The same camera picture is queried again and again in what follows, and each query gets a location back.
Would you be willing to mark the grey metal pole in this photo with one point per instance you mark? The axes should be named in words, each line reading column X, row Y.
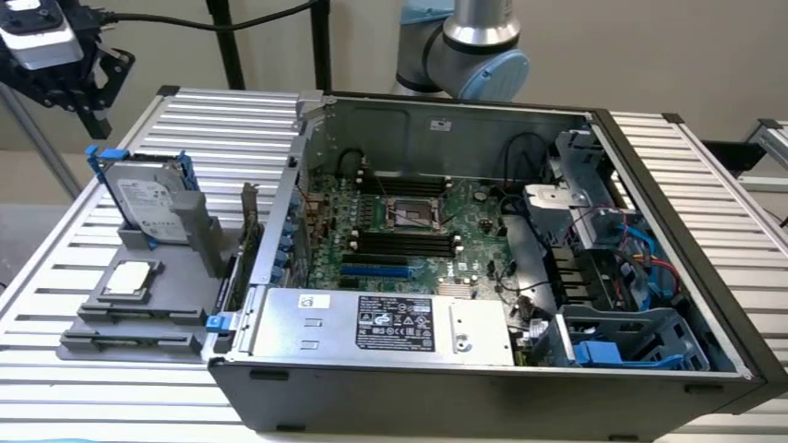
column 43, row 143

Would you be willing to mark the CPU socket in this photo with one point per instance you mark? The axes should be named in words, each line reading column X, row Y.
column 414, row 213

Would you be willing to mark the silver power supply unit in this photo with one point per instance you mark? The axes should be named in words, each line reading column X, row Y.
column 344, row 332

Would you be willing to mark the small silver heat sink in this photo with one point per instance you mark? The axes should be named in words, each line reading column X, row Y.
column 456, row 290

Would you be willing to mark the grey disk bay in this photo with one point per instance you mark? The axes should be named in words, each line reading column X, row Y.
column 628, row 337

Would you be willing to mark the aluminium side table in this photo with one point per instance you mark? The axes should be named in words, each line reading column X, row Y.
column 767, row 152

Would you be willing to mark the black open PC case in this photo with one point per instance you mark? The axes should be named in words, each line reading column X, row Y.
column 431, row 397

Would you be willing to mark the grey parts rack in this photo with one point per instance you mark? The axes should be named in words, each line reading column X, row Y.
column 203, row 249

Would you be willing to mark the green motherboard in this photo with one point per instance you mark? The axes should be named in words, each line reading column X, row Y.
column 424, row 258

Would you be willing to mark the black stand pole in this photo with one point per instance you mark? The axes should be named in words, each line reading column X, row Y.
column 322, row 51
column 230, row 51

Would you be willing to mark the blue expansion slot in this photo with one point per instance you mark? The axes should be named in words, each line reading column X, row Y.
column 375, row 272

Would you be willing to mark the grey metal drive cage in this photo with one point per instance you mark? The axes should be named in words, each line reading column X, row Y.
column 570, row 194

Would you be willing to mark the disk in blue carrier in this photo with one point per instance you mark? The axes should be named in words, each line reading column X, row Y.
column 148, row 198

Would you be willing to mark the blue case latch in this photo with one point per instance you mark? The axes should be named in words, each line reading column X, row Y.
column 218, row 323

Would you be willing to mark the silver CPU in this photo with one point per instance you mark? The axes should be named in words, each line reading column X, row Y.
column 130, row 278

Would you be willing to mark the graphics card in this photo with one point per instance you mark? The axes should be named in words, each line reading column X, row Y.
column 246, row 240

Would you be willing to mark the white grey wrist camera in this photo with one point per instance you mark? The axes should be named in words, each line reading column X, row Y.
column 40, row 39

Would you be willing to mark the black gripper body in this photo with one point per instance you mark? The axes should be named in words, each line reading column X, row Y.
column 59, row 85

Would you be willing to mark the green RAM stick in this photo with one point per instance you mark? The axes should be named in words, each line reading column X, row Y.
column 139, row 343
column 139, row 317

